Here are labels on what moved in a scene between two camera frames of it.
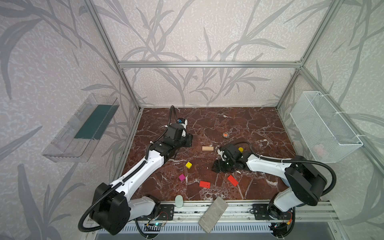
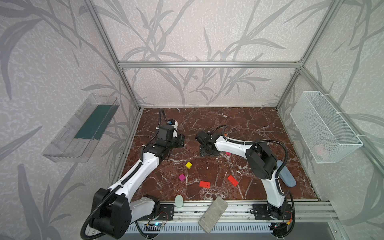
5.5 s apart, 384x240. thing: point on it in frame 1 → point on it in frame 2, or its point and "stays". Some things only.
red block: (205, 184) stays
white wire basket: (328, 137) stays
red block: (233, 181) stays
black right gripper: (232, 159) → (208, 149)
